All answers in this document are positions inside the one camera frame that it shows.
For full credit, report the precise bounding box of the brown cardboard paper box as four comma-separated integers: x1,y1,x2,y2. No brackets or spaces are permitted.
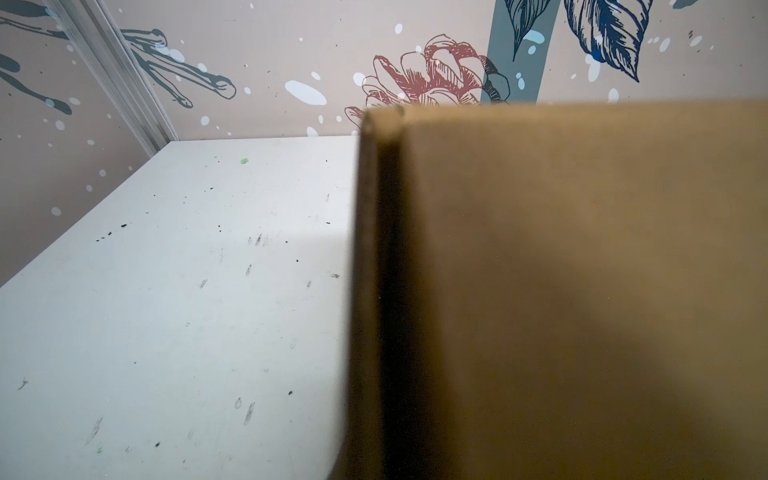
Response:
332,101,767,479

